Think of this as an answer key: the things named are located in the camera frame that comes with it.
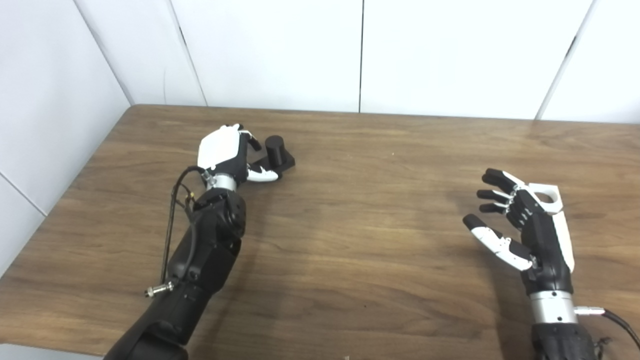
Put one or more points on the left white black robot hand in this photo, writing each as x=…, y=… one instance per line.
x=220, y=147

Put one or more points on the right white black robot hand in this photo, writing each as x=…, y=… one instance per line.
x=545, y=245

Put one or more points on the black peg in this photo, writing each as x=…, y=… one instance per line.
x=275, y=150

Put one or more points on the white square piece with hole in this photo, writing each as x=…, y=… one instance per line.
x=542, y=188

